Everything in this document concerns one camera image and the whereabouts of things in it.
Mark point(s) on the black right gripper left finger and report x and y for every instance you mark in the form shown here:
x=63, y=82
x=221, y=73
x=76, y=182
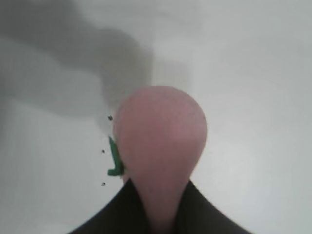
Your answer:
x=117, y=214

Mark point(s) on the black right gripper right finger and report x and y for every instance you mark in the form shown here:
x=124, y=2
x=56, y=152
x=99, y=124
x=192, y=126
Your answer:
x=207, y=212

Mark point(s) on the pink cup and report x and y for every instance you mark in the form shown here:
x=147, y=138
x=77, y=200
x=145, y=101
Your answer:
x=161, y=146

